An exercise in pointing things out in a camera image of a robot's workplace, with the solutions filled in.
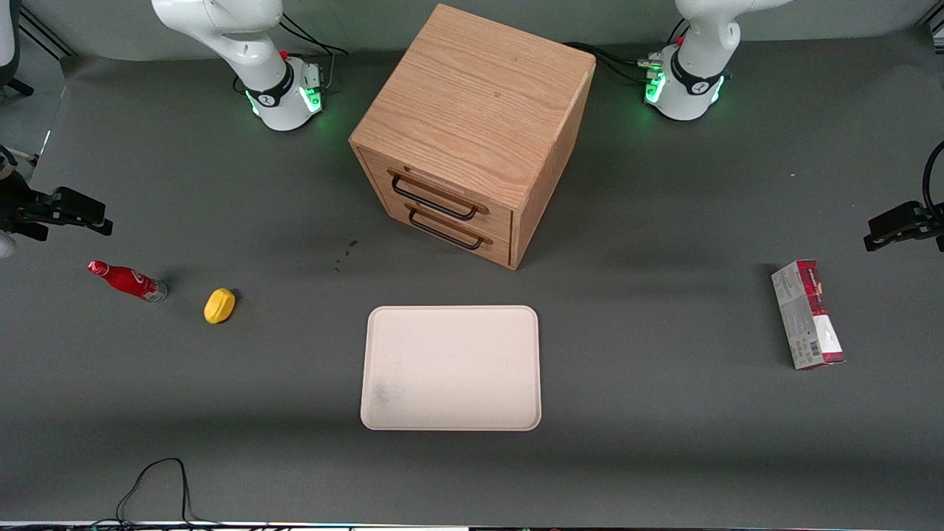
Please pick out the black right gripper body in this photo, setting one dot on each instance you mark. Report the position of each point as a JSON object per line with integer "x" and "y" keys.
{"x": 15, "y": 203}

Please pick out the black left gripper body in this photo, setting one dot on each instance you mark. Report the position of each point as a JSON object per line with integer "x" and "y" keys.
{"x": 931, "y": 220}

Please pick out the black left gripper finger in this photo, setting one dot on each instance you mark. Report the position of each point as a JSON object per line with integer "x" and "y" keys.
{"x": 894, "y": 217}
{"x": 885, "y": 239}

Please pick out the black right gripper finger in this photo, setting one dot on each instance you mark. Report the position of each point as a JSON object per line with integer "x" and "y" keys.
{"x": 31, "y": 230}
{"x": 80, "y": 208}

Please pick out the red coke bottle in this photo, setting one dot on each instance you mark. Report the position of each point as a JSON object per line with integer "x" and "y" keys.
{"x": 129, "y": 281}

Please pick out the cream plastic tray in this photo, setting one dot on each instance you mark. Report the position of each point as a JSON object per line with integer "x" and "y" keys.
{"x": 451, "y": 367}

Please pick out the grey and red carton box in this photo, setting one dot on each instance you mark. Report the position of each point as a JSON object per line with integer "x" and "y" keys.
{"x": 807, "y": 316}

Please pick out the yellow lemon toy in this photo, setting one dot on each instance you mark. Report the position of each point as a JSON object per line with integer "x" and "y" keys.
{"x": 219, "y": 305}

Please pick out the wooden drawer cabinet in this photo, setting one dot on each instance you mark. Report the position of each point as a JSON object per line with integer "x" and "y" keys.
{"x": 476, "y": 110}

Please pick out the black frame rail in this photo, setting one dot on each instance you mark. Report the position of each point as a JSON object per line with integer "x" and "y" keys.
{"x": 46, "y": 33}

